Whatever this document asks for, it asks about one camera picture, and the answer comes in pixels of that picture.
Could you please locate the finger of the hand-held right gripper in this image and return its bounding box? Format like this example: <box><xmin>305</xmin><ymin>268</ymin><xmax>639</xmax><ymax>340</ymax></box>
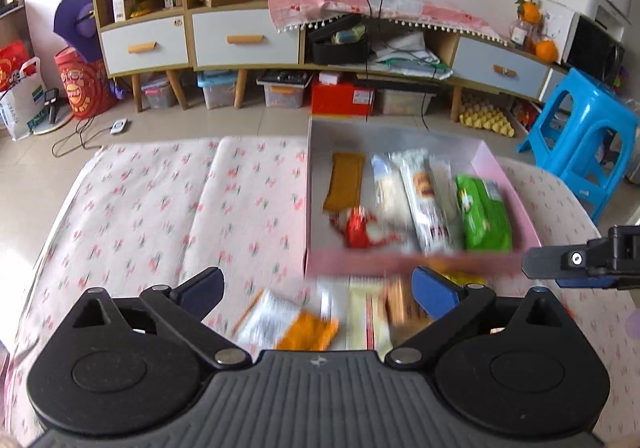
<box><xmin>521</xmin><ymin>225</ymin><xmax>640</xmax><ymax>289</ymax></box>

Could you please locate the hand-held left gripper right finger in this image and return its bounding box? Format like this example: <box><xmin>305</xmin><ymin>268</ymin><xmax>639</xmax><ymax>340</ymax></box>
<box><xmin>385</xmin><ymin>267</ymin><xmax>578</xmax><ymax>370</ymax></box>

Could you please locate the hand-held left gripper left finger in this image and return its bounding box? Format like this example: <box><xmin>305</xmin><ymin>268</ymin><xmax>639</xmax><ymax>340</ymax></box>
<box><xmin>62</xmin><ymin>267</ymin><xmax>253</xmax><ymax>370</ymax></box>

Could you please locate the brown biscuit packet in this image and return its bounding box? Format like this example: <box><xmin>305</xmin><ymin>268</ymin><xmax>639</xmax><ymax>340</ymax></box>
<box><xmin>382</xmin><ymin>278</ymin><xmax>435</xmax><ymax>346</ymax></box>

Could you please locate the yellow snack packet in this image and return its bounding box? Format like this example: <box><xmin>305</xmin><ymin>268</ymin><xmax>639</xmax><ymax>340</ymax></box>
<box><xmin>440</xmin><ymin>270</ymin><xmax>488</xmax><ymax>287</ymax></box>

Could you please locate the cream snack packet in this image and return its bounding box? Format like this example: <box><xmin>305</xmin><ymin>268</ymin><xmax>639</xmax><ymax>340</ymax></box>
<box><xmin>347</xmin><ymin>278</ymin><xmax>376</xmax><ymax>349</ymax></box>

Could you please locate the green snack packet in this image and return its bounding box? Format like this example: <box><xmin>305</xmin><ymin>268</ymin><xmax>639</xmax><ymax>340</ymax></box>
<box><xmin>456</xmin><ymin>175</ymin><xmax>513</xmax><ymax>251</ymax></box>

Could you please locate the pale tart picture snack packet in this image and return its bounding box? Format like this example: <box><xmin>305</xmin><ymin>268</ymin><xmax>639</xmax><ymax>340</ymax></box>
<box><xmin>400</xmin><ymin>150</ymin><xmax>453</xmax><ymax>253</ymax></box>

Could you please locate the translucent white snack packet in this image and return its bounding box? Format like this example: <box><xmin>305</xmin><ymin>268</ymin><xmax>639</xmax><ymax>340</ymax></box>
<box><xmin>430</xmin><ymin>155</ymin><xmax>465</xmax><ymax>249</ymax></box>

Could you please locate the red white snack packet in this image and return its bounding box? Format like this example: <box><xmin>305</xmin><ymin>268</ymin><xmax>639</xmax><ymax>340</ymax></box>
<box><xmin>330</xmin><ymin>208</ymin><xmax>406</xmax><ymax>249</ymax></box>

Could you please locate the long white cake packet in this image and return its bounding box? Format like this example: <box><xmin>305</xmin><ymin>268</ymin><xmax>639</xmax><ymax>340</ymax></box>
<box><xmin>372</xmin><ymin>155</ymin><xmax>416</xmax><ymax>229</ymax></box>

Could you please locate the orange white snack packet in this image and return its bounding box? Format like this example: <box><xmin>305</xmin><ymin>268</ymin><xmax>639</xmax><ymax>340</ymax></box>
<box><xmin>234</xmin><ymin>288</ymin><xmax>340</xmax><ymax>351</ymax></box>

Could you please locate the mustard brown snack packet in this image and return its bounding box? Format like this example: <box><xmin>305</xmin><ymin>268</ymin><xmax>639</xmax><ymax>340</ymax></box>
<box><xmin>322</xmin><ymin>153</ymin><xmax>366</xmax><ymax>213</ymax></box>

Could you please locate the pink cardboard box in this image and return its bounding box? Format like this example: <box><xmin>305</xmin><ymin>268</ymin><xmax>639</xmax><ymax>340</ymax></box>
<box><xmin>304</xmin><ymin>117</ymin><xmax>543</xmax><ymax>279</ymax></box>

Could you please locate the cherry print tablecloth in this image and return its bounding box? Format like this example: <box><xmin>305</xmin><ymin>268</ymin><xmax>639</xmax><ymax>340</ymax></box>
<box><xmin>5</xmin><ymin>137</ymin><xmax>640</xmax><ymax>436</ymax></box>

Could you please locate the blue plastic stool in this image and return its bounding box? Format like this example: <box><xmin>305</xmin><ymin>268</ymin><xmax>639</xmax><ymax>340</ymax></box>
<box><xmin>517</xmin><ymin>68</ymin><xmax>640</xmax><ymax>226</ymax></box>

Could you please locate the yellow egg tray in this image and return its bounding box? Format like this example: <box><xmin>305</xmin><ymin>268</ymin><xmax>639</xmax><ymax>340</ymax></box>
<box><xmin>459</xmin><ymin>95</ymin><xmax>516</xmax><ymax>137</ymax></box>

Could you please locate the clear storage bin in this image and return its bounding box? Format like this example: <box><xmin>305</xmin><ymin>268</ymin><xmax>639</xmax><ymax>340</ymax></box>
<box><xmin>375</xmin><ymin>88</ymin><xmax>431</xmax><ymax>116</ymax></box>

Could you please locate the blue lid storage bin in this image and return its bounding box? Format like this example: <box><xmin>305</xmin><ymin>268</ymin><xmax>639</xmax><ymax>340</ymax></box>
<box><xmin>197</xmin><ymin>72</ymin><xmax>237</xmax><ymax>109</ymax></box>

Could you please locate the pale blue cabinet drawer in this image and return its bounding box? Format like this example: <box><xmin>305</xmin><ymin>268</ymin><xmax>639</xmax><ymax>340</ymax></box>
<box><xmin>455</xmin><ymin>35</ymin><xmax>551</xmax><ymax>101</ymax></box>

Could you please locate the red shoe box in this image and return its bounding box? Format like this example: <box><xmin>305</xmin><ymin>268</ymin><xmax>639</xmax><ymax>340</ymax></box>
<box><xmin>311</xmin><ymin>80</ymin><xmax>375</xmax><ymax>117</ymax></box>

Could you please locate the black microwave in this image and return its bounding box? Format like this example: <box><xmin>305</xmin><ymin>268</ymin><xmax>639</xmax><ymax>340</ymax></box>
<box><xmin>565</xmin><ymin>15</ymin><xmax>626</xmax><ymax>83</ymax></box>

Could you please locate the red round bag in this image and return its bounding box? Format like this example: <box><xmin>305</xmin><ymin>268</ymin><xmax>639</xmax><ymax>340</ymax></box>
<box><xmin>55</xmin><ymin>48</ymin><xmax>118</xmax><ymax>119</ymax></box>

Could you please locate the pile of white papers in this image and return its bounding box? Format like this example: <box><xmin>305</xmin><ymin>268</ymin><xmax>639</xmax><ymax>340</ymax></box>
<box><xmin>372</xmin><ymin>30</ymin><xmax>453</xmax><ymax>78</ymax></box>

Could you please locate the white shopping bag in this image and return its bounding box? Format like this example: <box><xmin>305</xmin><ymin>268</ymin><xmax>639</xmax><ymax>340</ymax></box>
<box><xmin>0</xmin><ymin>58</ymin><xmax>48</xmax><ymax>141</ymax></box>

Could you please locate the black storage box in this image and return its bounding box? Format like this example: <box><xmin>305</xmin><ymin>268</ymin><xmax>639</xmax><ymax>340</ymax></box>
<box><xmin>307</xmin><ymin>15</ymin><xmax>371</xmax><ymax>66</ymax></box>

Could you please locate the white cabinet drawer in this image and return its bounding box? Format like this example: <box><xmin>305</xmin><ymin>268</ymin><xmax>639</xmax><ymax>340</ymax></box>
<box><xmin>99</xmin><ymin>16</ymin><xmax>190</xmax><ymax>76</ymax></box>
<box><xmin>192</xmin><ymin>8</ymin><xmax>301</xmax><ymax>68</ymax></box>

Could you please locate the wooden cabinet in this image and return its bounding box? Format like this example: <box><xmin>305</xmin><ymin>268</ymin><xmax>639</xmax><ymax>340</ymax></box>
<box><xmin>87</xmin><ymin>0</ymin><xmax>568</xmax><ymax>111</ymax></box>

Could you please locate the red gift bag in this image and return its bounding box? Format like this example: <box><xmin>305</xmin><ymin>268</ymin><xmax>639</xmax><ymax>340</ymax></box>
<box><xmin>0</xmin><ymin>40</ymin><xmax>31</xmax><ymax>91</ymax></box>

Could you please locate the purple hat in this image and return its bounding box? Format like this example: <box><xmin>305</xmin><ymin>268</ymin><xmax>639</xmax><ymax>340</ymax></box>
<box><xmin>53</xmin><ymin>0</ymin><xmax>101</xmax><ymax>63</ymax></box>

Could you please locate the pink tasselled cloth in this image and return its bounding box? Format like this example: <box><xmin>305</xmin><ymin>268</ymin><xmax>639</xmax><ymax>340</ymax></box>
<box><xmin>268</xmin><ymin>0</ymin><xmax>506</xmax><ymax>41</ymax></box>

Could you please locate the orange handle storage bin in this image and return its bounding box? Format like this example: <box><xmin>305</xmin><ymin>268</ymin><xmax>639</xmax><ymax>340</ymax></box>
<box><xmin>257</xmin><ymin>70</ymin><xmax>306</xmax><ymax>109</ymax></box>

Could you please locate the black power cable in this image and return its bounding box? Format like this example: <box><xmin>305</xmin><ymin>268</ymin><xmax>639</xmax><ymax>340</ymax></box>
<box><xmin>350</xmin><ymin>0</ymin><xmax>386</xmax><ymax>121</ymax></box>

